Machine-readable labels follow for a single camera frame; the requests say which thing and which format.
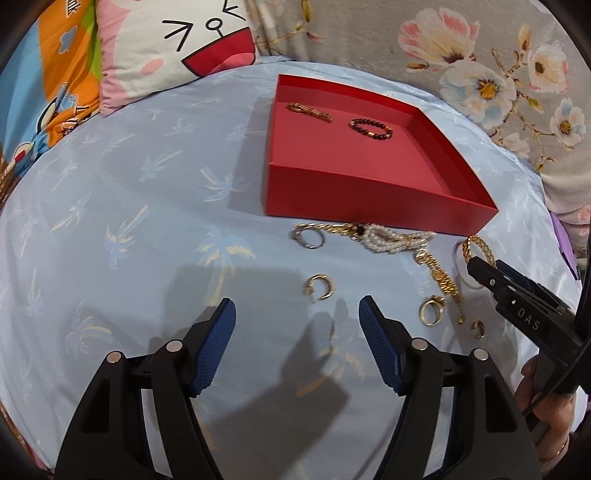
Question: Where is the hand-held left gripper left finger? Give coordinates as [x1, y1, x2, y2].
[54, 298, 237, 480]

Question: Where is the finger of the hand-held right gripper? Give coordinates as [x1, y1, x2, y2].
[466, 256, 515, 308]
[495, 260, 543, 298]

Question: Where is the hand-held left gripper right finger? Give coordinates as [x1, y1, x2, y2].
[359, 295, 543, 480]

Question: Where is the gold cuff bangle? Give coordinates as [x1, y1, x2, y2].
[462, 235, 497, 273]

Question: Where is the gold link watch bracelet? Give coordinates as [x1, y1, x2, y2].
[413, 247, 467, 324]

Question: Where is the gold hoop earring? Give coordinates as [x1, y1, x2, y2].
[302, 274, 338, 305]

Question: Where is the white pearl bracelet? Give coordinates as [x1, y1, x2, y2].
[360, 224, 437, 256]

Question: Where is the thin gold chain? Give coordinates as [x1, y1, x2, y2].
[318, 222, 370, 238]

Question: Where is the silver ring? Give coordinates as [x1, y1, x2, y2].
[289, 225, 326, 250]

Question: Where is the red cardboard box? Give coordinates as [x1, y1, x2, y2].
[264, 74, 499, 237]

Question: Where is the person's right hand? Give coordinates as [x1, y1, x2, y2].
[514, 354, 585, 476]

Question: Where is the purple object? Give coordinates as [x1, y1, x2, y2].
[549, 212, 580, 282]

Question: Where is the light blue palm-print sheet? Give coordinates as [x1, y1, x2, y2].
[0, 55, 583, 480]

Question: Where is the grey floral blanket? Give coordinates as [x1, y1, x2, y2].
[245, 0, 591, 227]

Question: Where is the colourful striped cartoon blanket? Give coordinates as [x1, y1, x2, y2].
[0, 143, 19, 204]

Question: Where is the pink cat face pillow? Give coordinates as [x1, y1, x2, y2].
[95, 0, 262, 118]

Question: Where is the colourful cartoon striped sheet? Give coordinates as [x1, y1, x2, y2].
[0, 0, 107, 204]

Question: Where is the dark bead bracelet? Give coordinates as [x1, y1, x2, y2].
[348, 118, 394, 139]

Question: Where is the gold chain bracelet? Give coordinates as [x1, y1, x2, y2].
[286, 102, 334, 123]

